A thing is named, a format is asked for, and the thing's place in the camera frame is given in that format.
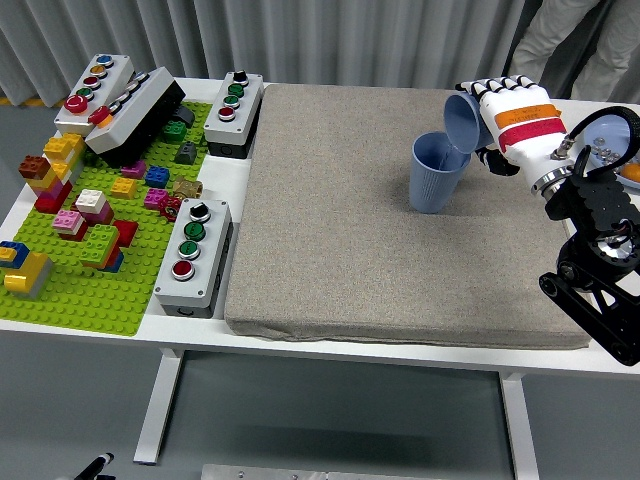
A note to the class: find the red building brick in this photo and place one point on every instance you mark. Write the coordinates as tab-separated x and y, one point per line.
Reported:
127	232
50	204

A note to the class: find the lime green building brick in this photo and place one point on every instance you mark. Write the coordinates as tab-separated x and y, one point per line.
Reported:
100	242

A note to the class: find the grey-brown table mat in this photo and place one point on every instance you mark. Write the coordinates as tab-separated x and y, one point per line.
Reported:
350	225

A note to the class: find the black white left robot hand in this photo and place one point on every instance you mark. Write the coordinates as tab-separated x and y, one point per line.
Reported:
100	462

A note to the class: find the lime green building baseplate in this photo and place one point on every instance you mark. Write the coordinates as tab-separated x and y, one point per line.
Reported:
90	300

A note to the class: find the dark green building brick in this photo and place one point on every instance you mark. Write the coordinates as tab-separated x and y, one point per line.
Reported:
174	131

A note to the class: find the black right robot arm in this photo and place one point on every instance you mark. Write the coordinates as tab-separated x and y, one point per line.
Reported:
595	200

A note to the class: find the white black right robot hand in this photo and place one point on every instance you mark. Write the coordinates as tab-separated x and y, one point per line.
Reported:
530	125

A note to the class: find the magenta building brick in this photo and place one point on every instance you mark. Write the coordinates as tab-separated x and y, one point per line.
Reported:
155	199
102	215
133	170

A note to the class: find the brown building brick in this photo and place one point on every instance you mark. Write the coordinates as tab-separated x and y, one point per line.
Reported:
34	166

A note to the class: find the grey control box black base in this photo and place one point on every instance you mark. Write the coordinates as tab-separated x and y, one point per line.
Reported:
145	100

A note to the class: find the large yellow building brick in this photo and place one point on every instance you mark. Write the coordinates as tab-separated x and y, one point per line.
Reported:
27	272

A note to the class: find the person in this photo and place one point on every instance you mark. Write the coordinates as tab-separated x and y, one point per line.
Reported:
565	50

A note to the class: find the grey pleated curtain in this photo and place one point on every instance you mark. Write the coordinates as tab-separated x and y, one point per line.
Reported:
300	40

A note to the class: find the orange fruit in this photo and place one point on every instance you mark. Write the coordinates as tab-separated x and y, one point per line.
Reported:
632	172

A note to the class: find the white building brick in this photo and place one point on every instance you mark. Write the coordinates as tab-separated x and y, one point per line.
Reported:
91	200

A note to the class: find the blue building brick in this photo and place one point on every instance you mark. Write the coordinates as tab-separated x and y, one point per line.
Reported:
157	176
14	250

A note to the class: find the grey five-button control box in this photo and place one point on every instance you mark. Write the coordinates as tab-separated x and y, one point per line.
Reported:
112	75

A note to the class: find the grey four-button control box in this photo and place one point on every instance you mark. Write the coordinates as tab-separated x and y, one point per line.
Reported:
172	292
240	120

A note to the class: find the dark grey curved brick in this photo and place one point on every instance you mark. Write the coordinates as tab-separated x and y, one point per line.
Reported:
185	116

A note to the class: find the blue plate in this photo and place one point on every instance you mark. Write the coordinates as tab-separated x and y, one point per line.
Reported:
605	131

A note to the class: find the pink building brick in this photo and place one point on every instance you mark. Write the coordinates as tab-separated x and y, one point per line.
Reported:
68	221

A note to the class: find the white table leg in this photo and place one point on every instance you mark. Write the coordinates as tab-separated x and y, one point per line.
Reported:
155	415
520	430

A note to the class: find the blue ribbed plastic cup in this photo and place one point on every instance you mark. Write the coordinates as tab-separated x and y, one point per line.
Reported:
430	185
462	122

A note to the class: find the silver metal plate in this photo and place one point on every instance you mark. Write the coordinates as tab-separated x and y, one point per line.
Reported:
300	472

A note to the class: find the grey sloped building brick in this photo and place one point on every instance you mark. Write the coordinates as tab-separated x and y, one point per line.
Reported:
186	153

